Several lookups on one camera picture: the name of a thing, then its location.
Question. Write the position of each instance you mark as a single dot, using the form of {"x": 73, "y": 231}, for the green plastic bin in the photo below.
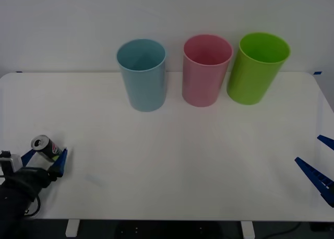
{"x": 250, "y": 82}

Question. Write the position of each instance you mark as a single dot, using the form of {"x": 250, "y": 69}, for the black drink can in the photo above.
{"x": 49, "y": 149}

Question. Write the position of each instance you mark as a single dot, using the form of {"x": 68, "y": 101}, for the silver and black left arm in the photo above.
{"x": 10, "y": 197}

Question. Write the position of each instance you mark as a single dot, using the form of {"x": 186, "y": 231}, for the pink plastic bin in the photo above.
{"x": 202, "y": 85}

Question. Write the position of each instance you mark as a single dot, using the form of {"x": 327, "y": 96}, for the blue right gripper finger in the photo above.
{"x": 317, "y": 176}
{"x": 327, "y": 142}

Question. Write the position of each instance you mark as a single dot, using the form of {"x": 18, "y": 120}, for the pale blue plastic bin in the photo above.
{"x": 143, "y": 87}

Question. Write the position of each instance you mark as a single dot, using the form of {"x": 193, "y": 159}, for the white table leg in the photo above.
{"x": 72, "y": 228}
{"x": 247, "y": 229}

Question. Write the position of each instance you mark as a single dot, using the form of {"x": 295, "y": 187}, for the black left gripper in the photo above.
{"x": 31, "y": 179}

